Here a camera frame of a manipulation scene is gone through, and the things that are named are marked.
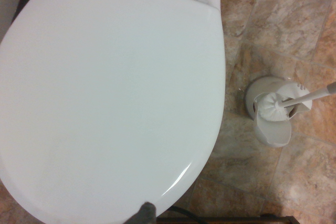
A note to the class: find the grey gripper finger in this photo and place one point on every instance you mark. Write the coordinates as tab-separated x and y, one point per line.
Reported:
146	213

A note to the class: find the white toilet seat lid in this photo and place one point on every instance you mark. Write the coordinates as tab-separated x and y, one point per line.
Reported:
110	98

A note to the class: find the white toilet brush holder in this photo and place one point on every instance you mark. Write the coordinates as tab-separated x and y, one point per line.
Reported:
273	133

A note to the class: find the white toilet brush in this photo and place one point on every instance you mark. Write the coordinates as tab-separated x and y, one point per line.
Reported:
270	106

